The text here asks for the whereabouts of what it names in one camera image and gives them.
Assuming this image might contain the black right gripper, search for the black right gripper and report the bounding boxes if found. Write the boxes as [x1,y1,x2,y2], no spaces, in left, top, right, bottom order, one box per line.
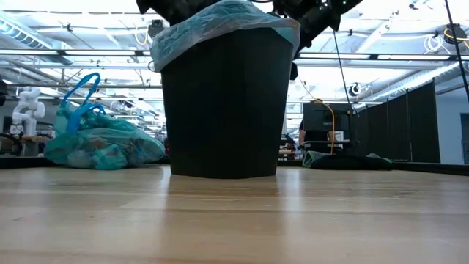
[271,0,364,81]

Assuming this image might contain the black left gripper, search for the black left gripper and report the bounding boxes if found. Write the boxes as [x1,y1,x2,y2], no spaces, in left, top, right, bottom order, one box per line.
[135,0,221,27]

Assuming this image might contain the large blue bag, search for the large blue bag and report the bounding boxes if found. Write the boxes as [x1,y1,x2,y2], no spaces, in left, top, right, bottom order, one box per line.
[149,0,301,73]

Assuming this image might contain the black plastic trash bin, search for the black plastic trash bin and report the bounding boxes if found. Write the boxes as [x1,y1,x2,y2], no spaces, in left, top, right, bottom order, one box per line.
[160,27,295,180]

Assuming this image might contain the teal plastic bin liner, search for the teal plastic bin liner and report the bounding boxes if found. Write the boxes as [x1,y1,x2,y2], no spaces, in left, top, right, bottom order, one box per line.
[44,72,167,172]

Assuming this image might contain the black monitor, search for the black monitor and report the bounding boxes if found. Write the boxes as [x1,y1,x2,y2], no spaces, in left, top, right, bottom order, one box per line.
[303,102,352,133]

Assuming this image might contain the person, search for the person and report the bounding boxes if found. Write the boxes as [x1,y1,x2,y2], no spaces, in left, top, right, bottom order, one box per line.
[298,119,344,154]

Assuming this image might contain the dark grey cloth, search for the dark grey cloth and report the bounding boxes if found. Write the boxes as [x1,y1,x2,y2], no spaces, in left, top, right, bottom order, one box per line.
[301,150,394,169]

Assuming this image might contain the black curtain partition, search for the black curtain partition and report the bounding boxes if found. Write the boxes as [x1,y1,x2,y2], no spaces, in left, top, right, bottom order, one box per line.
[347,81,442,165]

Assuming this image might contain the long black cable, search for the long black cable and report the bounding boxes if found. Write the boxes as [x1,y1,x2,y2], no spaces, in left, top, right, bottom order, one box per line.
[331,29,353,108]
[444,0,469,100]

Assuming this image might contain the yellow cable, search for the yellow cable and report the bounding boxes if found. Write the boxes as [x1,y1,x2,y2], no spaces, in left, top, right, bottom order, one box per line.
[314,98,336,155]

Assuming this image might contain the silver ventilation duct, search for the silver ventilation duct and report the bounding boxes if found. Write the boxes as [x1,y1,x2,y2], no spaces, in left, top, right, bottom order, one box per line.
[366,61,469,104]
[0,16,74,67]

